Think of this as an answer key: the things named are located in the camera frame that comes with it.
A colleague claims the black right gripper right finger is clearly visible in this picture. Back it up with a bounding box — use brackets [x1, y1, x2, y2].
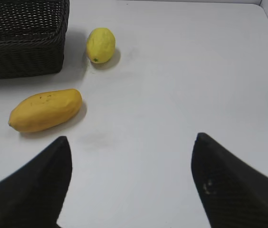
[191, 133, 268, 228]

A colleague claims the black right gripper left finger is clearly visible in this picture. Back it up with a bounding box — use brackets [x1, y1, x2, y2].
[0, 136, 72, 228]

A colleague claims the black woven basket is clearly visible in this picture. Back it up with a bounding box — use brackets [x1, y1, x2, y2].
[0, 0, 70, 79]

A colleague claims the orange mango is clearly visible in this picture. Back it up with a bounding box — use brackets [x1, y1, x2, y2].
[8, 89, 83, 133]

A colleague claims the yellow lemon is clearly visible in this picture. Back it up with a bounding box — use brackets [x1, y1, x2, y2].
[86, 28, 116, 64]

